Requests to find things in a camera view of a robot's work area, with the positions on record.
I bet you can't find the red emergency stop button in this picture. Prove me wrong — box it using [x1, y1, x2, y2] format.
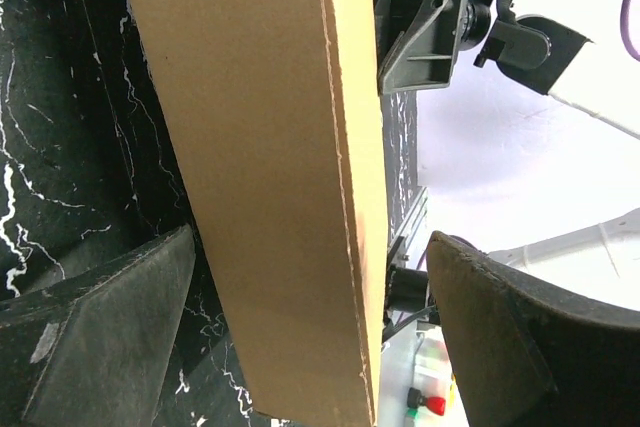
[406, 387, 447, 416]

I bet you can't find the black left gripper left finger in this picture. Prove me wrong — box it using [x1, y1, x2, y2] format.
[1, 225, 196, 426]

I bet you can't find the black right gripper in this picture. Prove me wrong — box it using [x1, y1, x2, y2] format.
[378, 0, 523, 95]

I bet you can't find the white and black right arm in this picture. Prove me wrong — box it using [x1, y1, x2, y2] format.
[373, 0, 639, 137]

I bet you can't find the aluminium frame rail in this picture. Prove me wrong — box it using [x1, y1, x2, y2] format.
[387, 187, 430, 270]

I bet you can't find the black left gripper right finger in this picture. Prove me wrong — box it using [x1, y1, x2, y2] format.
[426, 231, 639, 426]

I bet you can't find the brown cardboard box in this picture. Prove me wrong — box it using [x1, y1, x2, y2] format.
[129, 0, 388, 426]

